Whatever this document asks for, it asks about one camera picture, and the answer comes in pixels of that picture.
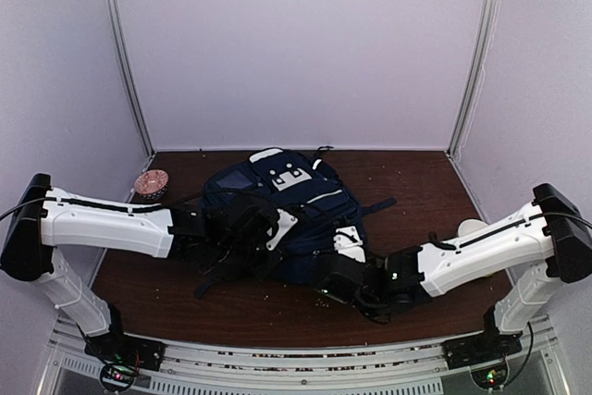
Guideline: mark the right aluminium corner post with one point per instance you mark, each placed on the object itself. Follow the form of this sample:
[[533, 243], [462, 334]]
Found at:
[[476, 74]]

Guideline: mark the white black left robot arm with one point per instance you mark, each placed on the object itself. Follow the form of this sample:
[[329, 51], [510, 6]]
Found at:
[[47, 218]]

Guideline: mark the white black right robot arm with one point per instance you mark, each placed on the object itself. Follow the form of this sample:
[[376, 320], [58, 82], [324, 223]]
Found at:
[[549, 233]]

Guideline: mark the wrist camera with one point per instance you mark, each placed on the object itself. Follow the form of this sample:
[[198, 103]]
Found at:
[[284, 224], [348, 242]]

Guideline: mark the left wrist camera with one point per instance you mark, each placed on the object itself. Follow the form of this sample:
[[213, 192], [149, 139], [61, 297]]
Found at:
[[284, 224]]

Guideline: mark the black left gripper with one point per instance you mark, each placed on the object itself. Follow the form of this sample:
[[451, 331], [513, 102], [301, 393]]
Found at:
[[266, 269]]

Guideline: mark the aluminium front rail frame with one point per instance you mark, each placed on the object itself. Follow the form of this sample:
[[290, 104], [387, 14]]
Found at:
[[410, 367]]

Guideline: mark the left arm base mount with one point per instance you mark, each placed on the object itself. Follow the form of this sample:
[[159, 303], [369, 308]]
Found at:
[[123, 356]]

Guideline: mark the left aluminium corner post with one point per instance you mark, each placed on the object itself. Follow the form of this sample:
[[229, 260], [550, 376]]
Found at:
[[125, 70]]

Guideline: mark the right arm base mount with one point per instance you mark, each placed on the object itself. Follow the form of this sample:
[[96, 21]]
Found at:
[[487, 353]]

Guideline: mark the red white patterned bowl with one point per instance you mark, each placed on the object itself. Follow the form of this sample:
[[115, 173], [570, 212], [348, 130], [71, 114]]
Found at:
[[151, 184]]

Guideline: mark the aluminium corner post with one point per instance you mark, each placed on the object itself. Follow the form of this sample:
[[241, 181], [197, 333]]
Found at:
[[476, 74], [125, 70]]

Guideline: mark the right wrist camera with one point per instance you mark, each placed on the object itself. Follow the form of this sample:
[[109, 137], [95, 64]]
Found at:
[[348, 242]]

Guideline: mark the navy blue student backpack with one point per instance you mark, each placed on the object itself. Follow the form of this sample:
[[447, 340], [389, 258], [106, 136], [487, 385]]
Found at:
[[306, 187]]

